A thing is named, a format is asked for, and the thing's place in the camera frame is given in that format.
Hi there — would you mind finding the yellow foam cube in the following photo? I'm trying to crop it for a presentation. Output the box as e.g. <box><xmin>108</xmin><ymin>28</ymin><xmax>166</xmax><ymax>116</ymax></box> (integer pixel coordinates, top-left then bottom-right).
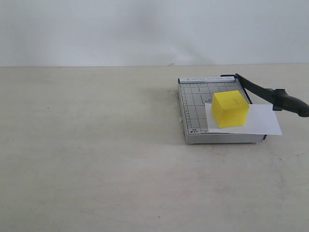
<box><xmin>211</xmin><ymin>90</ymin><xmax>250</xmax><ymax>128</ymax></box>

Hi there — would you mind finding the white paper sheet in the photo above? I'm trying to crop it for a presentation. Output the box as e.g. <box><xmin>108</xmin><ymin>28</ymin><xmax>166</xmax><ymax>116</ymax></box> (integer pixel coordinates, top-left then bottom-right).
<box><xmin>205</xmin><ymin>103</ymin><xmax>282</xmax><ymax>135</ymax></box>

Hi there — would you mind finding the black cutter blade arm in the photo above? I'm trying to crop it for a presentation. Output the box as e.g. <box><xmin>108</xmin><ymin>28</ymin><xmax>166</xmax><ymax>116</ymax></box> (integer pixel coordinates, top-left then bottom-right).
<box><xmin>235</xmin><ymin>73</ymin><xmax>309</xmax><ymax>117</ymax></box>

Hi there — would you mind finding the grey metal paper cutter base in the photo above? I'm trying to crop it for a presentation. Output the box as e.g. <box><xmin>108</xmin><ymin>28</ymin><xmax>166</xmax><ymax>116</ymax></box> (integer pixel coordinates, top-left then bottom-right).
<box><xmin>178</xmin><ymin>75</ymin><xmax>266</xmax><ymax>144</ymax></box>

